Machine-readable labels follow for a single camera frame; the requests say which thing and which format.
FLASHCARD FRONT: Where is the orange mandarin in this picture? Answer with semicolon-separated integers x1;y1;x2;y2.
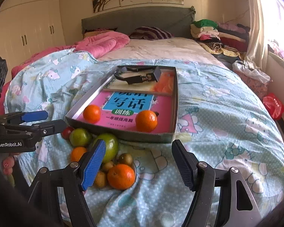
135;110;158;132
107;164;135;191
70;147;87;162
83;105;101;124

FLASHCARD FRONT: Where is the brown kiwi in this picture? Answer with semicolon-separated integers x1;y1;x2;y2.
118;153;133;166
101;161;115;173
94;171;108;189

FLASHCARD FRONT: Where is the red tomato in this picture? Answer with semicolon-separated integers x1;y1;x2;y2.
61;126;74;140

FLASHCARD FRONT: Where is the smaller green citrus fruit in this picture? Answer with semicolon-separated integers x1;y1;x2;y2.
69;128;91;148

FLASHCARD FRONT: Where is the large green citrus fruit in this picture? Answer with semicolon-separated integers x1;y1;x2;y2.
90;133;119;163

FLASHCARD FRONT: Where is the pink chinese workbook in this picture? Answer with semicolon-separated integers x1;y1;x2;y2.
89;91;173;134

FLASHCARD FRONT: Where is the grey shallow tray box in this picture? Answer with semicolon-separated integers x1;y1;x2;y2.
66;66;179;143

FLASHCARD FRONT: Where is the white wardrobe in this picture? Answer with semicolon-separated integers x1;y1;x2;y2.
0;0;65;70

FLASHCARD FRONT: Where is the hello kitty blue quilt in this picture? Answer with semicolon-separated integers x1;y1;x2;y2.
4;50;284;226

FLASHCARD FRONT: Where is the pink folded blanket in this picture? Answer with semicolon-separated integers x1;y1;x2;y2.
0;31;130;119

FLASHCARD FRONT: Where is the red plastic bag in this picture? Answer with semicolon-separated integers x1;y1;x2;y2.
263;93;284;120

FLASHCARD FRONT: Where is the black plastic gripper part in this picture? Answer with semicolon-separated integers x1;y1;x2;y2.
114;66;162;85

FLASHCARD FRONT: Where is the white plastic bag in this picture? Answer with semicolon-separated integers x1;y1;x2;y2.
232;61;271;84

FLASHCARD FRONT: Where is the striped purple pillow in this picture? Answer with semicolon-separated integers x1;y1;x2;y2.
129;26;174;40

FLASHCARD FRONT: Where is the cream curtain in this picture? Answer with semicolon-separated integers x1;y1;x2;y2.
246;0;268;72

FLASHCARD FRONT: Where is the pile of folded clothes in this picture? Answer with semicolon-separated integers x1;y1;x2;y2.
190;19;250;59

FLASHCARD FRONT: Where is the grey green headboard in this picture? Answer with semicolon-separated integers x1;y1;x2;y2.
81;6;196;38

